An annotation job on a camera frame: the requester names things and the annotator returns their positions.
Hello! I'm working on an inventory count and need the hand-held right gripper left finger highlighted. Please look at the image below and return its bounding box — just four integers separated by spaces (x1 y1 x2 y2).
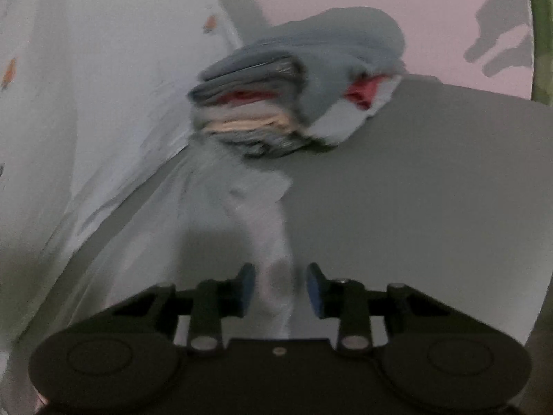
110 262 257 354

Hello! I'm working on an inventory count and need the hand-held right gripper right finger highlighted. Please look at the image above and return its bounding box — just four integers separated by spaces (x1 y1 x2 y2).
304 262 453 352

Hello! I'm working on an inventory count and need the light grey garment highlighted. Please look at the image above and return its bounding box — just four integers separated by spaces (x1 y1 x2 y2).
176 138 300 340

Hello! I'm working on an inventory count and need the stack of folded clothes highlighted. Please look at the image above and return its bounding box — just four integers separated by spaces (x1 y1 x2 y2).
188 6 407 159

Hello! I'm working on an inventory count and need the carrot printed pale sheet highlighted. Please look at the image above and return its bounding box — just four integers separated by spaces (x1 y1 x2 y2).
0 0 245 415

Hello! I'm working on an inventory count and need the green cloth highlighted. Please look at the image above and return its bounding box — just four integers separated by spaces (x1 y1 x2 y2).
524 0 553 107

